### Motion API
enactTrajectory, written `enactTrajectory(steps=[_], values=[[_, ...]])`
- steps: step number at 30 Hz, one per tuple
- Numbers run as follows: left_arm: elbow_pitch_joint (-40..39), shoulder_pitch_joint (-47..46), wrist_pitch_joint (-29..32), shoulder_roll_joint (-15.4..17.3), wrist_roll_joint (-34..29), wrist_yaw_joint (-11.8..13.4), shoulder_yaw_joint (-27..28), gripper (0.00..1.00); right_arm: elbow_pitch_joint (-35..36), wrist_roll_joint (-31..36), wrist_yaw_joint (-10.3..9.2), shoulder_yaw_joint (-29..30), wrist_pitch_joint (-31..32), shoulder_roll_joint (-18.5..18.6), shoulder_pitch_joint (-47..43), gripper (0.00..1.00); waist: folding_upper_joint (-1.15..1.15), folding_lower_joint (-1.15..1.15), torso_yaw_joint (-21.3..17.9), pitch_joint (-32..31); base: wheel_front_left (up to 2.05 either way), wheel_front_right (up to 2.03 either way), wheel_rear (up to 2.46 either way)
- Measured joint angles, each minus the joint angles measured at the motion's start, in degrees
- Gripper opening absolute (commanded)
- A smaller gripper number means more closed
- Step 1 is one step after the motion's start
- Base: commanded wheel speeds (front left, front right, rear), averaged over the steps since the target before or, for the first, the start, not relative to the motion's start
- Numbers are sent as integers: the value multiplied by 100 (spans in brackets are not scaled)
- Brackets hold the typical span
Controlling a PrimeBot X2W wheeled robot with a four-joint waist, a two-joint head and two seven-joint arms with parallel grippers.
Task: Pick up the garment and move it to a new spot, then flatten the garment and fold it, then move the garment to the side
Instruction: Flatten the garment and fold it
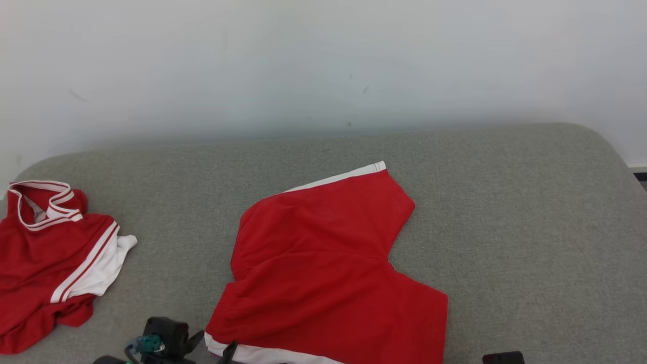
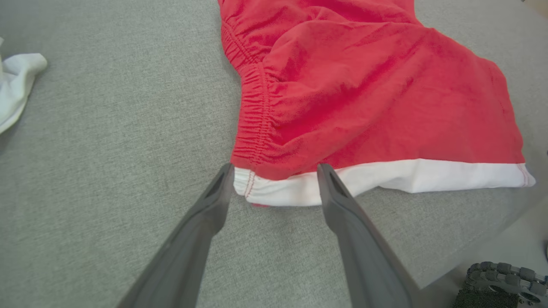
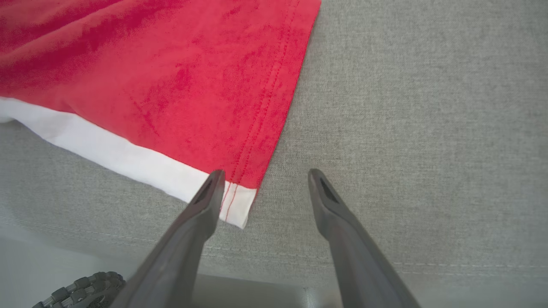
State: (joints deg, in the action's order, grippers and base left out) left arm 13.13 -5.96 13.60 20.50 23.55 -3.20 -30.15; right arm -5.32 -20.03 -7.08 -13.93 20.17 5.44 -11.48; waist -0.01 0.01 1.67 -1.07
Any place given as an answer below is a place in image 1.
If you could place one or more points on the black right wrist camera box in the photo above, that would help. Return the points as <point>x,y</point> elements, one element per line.
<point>503,358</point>

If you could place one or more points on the red white basketball jersey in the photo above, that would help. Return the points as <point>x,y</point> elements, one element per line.
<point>40,263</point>

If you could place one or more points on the red white-trimmed shorts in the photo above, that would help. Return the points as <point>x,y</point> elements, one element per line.
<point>313,263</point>

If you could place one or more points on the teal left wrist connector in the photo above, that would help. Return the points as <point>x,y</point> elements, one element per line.
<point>149,344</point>

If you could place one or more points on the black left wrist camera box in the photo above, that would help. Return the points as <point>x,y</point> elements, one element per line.
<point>169,328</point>

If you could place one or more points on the grey fabric sofa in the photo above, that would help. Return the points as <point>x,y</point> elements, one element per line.
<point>177,202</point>

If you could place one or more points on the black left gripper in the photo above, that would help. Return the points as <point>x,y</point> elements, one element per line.
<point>194,344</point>

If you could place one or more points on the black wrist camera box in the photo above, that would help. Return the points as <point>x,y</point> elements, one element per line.
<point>169,328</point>
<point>503,358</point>

